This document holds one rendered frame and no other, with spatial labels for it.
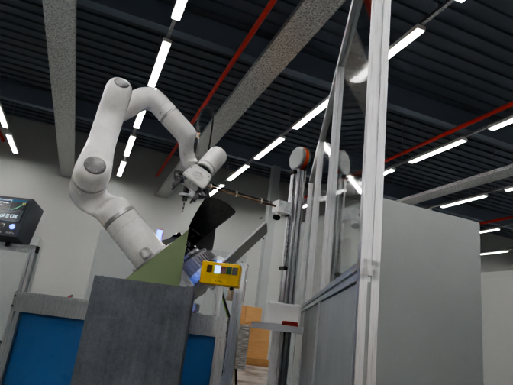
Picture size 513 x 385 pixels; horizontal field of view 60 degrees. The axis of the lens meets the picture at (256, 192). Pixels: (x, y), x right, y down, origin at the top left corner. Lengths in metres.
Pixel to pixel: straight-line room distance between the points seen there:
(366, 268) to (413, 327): 3.17
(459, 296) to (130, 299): 3.51
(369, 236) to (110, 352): 0.84
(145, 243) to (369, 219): 0.81
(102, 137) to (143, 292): 0.59
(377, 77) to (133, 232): 0.91
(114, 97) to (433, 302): 3.31
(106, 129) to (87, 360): 0.79
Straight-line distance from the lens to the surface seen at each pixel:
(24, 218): 2.15
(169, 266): 1.44
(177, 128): 1.85
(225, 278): 1.84
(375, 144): 1.04
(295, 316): 2.34
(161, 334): 1.41
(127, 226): 1.53
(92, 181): 1.55
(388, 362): 3.96
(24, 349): 2.13
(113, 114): 1.77
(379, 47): 1.17
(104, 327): 1.43
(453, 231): 4.54
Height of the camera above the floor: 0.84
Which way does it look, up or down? 17 degrees up
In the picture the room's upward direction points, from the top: 7 degrees clockwise
